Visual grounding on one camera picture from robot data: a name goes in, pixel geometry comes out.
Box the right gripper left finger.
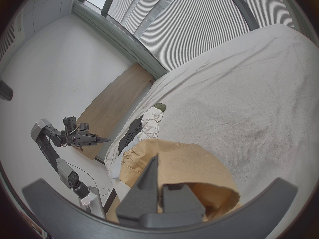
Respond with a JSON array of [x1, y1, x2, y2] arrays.
[[116, 155, 160, 221]]

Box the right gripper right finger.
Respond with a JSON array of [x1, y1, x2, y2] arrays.
[[162, 183, 206, 220]]

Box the window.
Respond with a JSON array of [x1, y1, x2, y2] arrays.
[[85, 0, 308, 74]]

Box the bed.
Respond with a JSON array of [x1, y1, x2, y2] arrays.
[[71, 23, 319, 233]]

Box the tan shorts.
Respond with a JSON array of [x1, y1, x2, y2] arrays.
[[106, 138, 242, 223]]

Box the black garment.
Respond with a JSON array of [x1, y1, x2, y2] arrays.
[[118, 119, 144, 156]]

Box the white garment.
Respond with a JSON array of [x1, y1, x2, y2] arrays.
[[140, 107, 163, 140]]

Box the black cable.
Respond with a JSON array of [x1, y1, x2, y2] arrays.
[[65, 162, 110, 196]]

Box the pale grey garment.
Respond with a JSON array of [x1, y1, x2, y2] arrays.
[[111, 140, 136, 179]]

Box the white air conditioner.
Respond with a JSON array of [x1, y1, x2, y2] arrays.
[[0, 11, 26, 63]]

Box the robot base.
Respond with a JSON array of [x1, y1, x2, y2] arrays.
[[78, 186, 107, 220]]

